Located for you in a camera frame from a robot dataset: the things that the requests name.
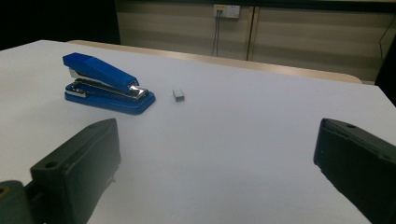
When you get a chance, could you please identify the blue stapler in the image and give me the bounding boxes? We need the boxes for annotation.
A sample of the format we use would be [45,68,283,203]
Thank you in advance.
[62,51,157,116]

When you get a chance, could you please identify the white table sheet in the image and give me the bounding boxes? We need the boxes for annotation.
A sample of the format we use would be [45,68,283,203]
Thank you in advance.
[0,39,396,224]

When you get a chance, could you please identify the black wall cable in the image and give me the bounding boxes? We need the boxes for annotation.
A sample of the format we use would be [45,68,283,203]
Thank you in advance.
[211,10,218,57]

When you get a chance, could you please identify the grey staple strip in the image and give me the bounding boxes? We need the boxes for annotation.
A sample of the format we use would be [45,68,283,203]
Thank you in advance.
[172,89,186,103]

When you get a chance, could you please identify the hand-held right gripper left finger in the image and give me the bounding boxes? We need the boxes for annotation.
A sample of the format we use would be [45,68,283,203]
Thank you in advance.
[30,118,121,224]

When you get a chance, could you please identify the beige wall cabinet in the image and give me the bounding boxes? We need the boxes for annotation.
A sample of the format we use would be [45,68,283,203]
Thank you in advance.
[115,0,396,82]

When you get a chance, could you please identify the white wall socket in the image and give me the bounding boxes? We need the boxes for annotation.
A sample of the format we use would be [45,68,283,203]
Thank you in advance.
[213,4,241,19]

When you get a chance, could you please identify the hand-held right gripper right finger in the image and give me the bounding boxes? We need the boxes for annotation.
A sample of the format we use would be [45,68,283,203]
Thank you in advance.
[313,118,396,224]

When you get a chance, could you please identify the black curtain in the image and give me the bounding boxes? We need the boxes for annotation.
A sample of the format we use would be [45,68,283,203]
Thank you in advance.
[374,34,396,107]
[0,0,121,51]

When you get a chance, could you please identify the thin black cable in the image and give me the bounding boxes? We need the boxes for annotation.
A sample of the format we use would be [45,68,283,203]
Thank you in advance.
[377,18,396,63]

